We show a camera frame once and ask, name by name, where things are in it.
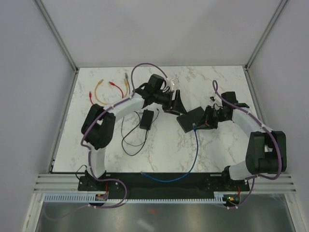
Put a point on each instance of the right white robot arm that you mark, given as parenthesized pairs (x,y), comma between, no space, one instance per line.
(266,151)

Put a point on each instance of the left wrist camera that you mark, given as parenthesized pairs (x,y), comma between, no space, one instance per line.
(174,83)

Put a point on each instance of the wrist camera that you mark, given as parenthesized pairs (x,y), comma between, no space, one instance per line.
(229,99)
(174,83)

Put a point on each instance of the aluminium front rail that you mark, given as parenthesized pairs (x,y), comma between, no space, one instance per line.
(68,183)

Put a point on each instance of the left aluminium frame post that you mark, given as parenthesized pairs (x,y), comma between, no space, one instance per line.
(47,18)

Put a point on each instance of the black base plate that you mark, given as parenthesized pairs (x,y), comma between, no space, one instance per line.
(139,186)

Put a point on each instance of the white slotted cable duct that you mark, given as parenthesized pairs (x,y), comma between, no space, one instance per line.
(95,198)

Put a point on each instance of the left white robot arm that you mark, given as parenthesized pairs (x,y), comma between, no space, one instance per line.
(98,126)

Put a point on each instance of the black network switch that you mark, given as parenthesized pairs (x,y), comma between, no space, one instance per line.
(192,117)

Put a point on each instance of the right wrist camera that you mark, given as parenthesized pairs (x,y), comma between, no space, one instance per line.
(229,99)

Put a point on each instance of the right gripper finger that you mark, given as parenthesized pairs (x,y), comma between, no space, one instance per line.
(207,116)
(207,126)

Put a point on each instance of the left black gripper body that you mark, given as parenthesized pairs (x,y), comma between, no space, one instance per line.
(165,100)

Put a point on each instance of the right aluminium frame post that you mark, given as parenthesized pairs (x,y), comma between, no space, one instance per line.
(270,26)

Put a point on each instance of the aluminium frame post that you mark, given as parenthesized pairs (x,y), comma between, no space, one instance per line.
(47,18)
(270,26)

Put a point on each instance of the black power adapter with cord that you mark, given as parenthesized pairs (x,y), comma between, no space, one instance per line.
(146,119)

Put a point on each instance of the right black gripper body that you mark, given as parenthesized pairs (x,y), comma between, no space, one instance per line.
(217,117)

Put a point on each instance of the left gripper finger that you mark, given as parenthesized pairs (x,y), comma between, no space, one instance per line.
(171,111)
(177,103)

